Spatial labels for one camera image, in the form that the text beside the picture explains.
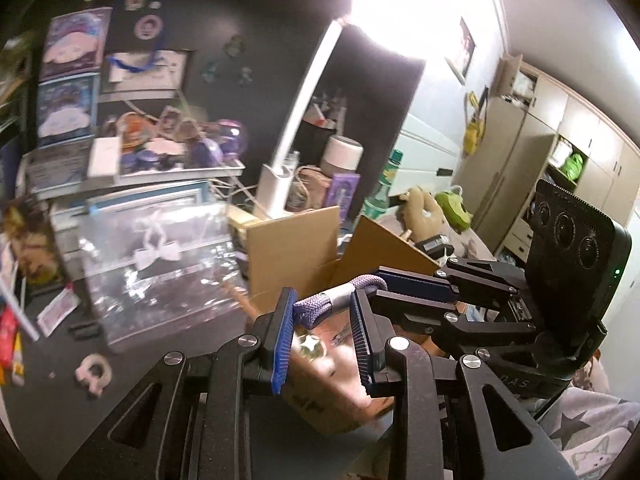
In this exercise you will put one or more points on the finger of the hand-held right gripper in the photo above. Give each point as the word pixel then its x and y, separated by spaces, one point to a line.
pixel 430 322
pixel 415 282

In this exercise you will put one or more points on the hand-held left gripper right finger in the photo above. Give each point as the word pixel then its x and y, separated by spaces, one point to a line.
pixel 361 340

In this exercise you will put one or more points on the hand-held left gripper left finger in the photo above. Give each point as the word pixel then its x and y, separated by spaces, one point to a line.
pixel 281 340

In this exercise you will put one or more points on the brown cardboard box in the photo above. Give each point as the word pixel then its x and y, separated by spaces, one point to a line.
pixel 295 240

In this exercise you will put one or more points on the black power adapter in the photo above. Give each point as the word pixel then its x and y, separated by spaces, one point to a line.
pixel 434 246

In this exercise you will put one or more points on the beige plush toy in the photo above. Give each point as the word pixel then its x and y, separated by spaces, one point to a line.
pixel 422 212

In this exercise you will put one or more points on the green plush toy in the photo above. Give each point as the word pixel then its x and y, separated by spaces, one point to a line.
pixel 455 210

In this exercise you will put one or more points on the green bottle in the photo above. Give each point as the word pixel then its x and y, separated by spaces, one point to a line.
pixel 382 190

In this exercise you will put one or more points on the clear plastic bag with bow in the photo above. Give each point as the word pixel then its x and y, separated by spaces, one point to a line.
pixel 150 285

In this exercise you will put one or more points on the white thermos cup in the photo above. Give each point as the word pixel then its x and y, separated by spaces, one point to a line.
pixel 341 157

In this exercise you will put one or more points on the grey star print clothing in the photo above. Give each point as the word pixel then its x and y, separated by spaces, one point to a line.
pixel 590 435

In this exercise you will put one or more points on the beige wardrobe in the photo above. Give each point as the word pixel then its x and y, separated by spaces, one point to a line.
pixel 525 135

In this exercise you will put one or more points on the yellow hanging bag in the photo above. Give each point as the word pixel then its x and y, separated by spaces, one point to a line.
pixel 475 130

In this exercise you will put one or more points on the black pen holder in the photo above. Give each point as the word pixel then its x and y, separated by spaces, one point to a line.
pixel 320 130

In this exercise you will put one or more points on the white shelf riser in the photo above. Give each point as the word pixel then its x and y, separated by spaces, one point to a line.
pixel 175 176

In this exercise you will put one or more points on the black clip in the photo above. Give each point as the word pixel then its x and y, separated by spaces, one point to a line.
pixel 85 331

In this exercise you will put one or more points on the purple transparent ball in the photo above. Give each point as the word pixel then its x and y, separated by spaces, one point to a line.
pixel 232 140

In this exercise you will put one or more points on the white desk lamp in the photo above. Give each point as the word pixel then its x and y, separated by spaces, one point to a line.
pixel 300 110

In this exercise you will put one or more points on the small printed packet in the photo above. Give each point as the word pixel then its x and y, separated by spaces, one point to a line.
pixel 57 310

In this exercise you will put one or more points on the white tube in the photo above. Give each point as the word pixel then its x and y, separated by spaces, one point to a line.
pixel 17 360

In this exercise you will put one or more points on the printed picture stand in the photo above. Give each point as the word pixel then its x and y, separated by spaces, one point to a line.
pixel 32 245

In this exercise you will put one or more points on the pink bottle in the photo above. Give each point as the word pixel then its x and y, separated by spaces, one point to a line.
pixel 7 340

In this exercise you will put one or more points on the grey printed box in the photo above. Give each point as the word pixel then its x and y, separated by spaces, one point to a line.
pixel 57 167

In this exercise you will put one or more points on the blue cartoon dog box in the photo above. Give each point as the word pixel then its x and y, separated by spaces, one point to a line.
pixel 65 110

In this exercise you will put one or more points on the round badge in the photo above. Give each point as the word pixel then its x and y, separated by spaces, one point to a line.
pixel 147 27

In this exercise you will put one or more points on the purple cartoon dog box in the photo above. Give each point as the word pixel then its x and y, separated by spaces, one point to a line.
pixel 75 45

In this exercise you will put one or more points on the blue picture frame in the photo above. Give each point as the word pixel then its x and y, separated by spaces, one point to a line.
pixel 150 193

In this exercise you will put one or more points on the framed wall picture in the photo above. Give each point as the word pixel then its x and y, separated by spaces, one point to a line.
pixel 462 50

